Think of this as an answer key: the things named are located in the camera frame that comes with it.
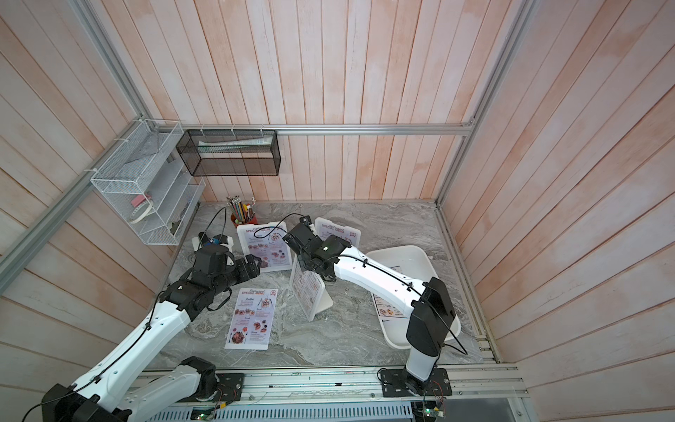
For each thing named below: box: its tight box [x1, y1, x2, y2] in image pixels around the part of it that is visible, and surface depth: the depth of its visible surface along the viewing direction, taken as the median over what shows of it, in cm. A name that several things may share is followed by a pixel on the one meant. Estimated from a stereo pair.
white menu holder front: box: [289, 253, 334, 322], surface depth 84 cm
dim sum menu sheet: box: [289, 253, 326, 321], surface depth 82 cm
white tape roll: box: [129, 200, 154, 224], surface depth 80 cm
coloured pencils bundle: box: [225, 195, 257, 223], surface depth 101 cm
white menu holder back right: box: [314, 217, 362, 248], surface depth 88 cm
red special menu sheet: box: [225, 287, 278, 350], surface depth 87 cm
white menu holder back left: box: [237, 221, 293, 273], surface depth 92 cm
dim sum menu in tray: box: [372, 292, 408, 320], surface depth 84 cm
